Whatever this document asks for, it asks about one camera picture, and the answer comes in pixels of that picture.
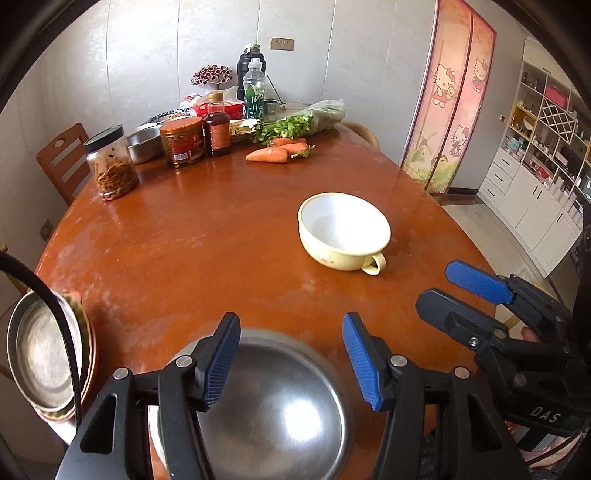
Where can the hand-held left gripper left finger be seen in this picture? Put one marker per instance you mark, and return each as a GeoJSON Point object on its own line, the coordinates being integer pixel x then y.
{"type": "Point", "coordinates": [221, 364]}

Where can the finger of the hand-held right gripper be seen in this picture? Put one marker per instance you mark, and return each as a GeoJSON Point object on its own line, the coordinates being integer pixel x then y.
{"type": "Point", "coordinates": [457, 318]}
{"type": "Point", "coordinates": [480, 281]}

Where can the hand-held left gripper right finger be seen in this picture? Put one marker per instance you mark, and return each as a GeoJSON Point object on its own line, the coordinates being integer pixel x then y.
{"type": "Point", "coordinates": [360, 364]}

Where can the stainless steel bowl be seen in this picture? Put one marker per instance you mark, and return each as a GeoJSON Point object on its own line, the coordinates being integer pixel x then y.
{"type": "Point", "coordinates": [277, 415]}

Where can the stainless steel plate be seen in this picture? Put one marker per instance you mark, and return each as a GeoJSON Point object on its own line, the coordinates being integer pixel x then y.
{"type": "Point", "coordinates": [37, 355]}

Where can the person's right hand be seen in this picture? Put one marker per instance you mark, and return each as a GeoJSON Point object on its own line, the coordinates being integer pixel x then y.
{"type": "Point", "coordinates": [528, 333]}

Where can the white cabinet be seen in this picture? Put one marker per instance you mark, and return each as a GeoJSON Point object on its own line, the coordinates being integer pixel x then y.
{"type": "Point", "coordinates": [531, 194]}

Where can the orange plate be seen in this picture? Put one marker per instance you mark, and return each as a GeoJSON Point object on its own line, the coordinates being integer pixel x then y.
{"type": "Point", "coordinates": [91, 355]}

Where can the light wooden chair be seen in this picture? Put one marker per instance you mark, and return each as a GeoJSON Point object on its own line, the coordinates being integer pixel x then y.
{"type": "Point", "coordinates": [364, 133]}

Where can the pink cartoon cat curtain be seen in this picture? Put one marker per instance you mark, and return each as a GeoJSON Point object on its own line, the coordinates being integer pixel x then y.
{"type": "Point", "coordinates": [448, 92]}

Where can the large carrot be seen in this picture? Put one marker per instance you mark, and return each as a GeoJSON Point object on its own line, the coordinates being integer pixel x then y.
{"type": "Point", "coordinates": [267, 155]}

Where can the jar with red lid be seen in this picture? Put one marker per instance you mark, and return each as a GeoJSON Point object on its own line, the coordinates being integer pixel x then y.
{"type": "Point", "coordinates": [183, 143]}

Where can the clear jar with black lid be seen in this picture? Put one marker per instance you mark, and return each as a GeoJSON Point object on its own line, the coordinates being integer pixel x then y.
{"type": "Point", "coordinates": [113, 166]}

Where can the steel basin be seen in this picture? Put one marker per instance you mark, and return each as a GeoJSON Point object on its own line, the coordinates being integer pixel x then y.
{"type": "Point", "coordinates": [144, 145]}

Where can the dark sauce bottle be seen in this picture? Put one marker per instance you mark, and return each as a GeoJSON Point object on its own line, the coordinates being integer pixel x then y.
{"type": "Point", "coordinates": [218, 131]}

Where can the bunch of green vegetables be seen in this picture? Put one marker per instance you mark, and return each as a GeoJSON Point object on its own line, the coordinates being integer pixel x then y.
{"type": "Point", "coordinates": [314, 117]}

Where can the plate of sliced food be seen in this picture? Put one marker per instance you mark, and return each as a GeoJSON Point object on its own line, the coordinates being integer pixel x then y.
{"type": "Point", "coordinates": [242, 128]}

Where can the red and white tissue pack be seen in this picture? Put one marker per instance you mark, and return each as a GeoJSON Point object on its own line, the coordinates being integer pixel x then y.
{"type": "Point", "coordinates": [231, 110]}

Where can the small steel cup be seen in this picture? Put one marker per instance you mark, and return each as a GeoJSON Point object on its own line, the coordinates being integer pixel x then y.
{"type": "Point", "coordinates": [273, 107]}

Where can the wooden slat-back chair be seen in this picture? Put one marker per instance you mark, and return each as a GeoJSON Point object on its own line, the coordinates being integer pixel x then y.
{"type": "Point", "coordinates": [55, 159]}

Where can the clear plastic bottle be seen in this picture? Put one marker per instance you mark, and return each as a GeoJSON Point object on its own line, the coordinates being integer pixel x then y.
{"type": "Point", "coordinates": [255, 97]}

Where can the dried flower ornament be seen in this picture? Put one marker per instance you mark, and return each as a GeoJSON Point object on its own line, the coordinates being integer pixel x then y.
{"type": "Point", "coordinates": [211, 76]}

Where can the black thermos flask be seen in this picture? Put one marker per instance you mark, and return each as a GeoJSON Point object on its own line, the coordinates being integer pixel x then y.
{"type": "Point", "coordinates": [244, 69]}

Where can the wall power outlet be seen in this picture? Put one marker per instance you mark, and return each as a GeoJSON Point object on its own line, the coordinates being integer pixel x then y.
{"type": "Point", "coordinates": [46, 228]}

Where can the wall switch plate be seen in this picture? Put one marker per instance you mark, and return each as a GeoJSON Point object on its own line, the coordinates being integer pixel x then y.
{"type": "Point", "coordinates": [282, 44]}

